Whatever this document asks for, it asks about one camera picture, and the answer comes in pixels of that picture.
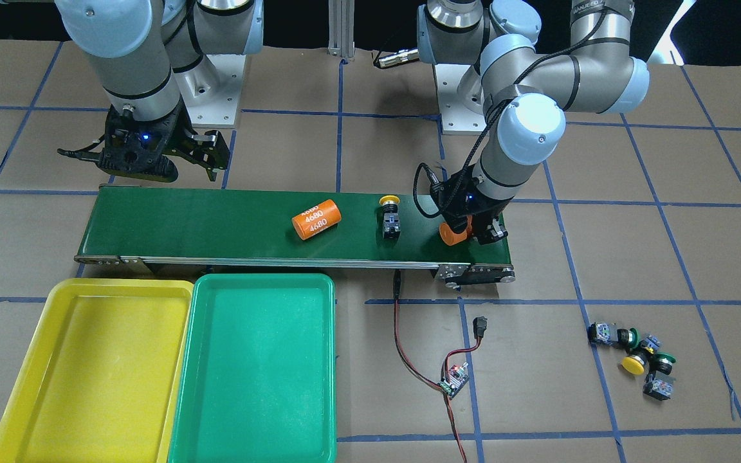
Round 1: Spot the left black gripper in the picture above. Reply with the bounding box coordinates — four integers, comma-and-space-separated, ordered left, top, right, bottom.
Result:
430, 166, 513, 245

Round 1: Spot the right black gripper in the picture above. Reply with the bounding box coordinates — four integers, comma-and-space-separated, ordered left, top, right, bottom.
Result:
57, 103, 230, 183

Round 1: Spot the plain orange cylinder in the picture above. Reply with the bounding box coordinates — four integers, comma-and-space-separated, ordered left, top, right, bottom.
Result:
439, 215, 473, 246

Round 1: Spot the yellow push button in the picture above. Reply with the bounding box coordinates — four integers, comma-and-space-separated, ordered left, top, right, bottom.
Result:
620, 345, 658, 376
379, 195, 401, 240

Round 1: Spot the orange cylinder with 4680 print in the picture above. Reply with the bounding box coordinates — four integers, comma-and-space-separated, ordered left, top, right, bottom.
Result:
291, 199, 342, 241

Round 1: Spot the green push button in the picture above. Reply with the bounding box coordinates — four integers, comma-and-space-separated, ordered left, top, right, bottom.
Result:
587, 322, 640, 350
639, 334, 677, 375
642, 372, 675, 401

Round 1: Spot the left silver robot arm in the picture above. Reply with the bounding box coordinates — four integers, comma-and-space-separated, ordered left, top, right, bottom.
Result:
417, 1, 650, 246

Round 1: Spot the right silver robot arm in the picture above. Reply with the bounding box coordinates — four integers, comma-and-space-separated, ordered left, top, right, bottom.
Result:
55, 1, 264, 183

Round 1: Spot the green conveyor belt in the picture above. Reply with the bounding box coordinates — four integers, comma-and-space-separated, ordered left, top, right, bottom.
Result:
76, 186, 515, 287

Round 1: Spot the small motor controller board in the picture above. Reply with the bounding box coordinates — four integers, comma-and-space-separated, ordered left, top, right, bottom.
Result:
438, 361, 470, 401

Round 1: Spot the yellow plastic tray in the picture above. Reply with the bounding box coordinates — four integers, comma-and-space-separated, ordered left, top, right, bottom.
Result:
0, 278, 194, 462

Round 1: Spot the green plastic tray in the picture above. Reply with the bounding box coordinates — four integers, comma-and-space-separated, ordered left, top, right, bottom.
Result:
168, 273, 337, 462

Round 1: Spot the red black power cable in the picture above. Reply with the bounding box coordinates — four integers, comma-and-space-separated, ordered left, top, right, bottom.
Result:
393, 270, 480, 463

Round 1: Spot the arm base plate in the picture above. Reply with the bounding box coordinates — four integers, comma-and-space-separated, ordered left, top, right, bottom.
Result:
174, 55, 247, 129
435, 61, 545, 137

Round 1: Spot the black inline switch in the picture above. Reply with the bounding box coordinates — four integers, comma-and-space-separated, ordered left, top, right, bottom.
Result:
473, 316, 488, 340

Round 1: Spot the aluminium frame post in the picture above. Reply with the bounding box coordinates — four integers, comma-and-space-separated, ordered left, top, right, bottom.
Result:
327, 0, 355, 60

